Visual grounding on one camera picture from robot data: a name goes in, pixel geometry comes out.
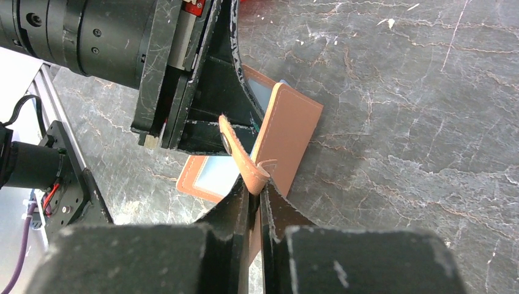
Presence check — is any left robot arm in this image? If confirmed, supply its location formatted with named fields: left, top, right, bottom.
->
left=1, top=1, right=264, bottom=155

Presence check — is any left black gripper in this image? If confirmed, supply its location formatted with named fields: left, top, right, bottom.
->
left=130, top=1, right=264, bottom=155

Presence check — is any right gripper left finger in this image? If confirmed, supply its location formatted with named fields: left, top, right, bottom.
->
left=26, top=179, right=249, bottom=293

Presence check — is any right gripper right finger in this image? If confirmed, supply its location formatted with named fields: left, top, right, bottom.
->
left=259, top=182, right=466, bottom=293

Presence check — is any tan leather card holder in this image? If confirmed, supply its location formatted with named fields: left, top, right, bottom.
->
left=176, top=66, right=323, bottom=264

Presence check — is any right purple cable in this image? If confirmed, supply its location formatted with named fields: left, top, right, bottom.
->
left=0, top=203, right=39, bottom=294

